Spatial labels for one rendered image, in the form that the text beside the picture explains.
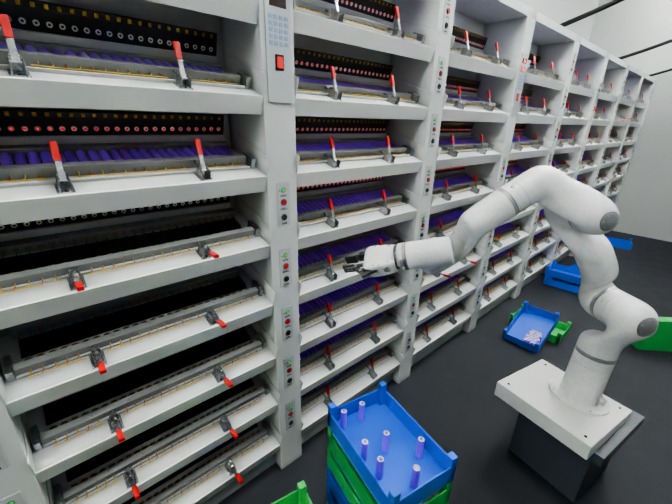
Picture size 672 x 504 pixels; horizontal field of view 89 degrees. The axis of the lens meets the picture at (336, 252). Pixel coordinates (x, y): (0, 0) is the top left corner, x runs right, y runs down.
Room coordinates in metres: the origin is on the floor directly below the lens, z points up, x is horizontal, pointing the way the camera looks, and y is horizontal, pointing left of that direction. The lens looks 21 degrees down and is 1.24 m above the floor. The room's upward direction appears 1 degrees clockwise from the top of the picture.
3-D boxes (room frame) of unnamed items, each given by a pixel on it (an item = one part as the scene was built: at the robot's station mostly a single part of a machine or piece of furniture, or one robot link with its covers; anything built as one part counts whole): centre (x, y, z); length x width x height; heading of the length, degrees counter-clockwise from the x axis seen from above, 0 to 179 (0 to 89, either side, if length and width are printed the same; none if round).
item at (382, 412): (0.68, -0.15, 0.44); 0.30 x 0.20 x 0.08; 30
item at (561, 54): (2.43, -1.34, 0.87); 0.20 x 0.09 x 1.74; 42
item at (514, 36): (1.96, -0.82, 0.87); 0.20 x 0.09 x 1.74; 42
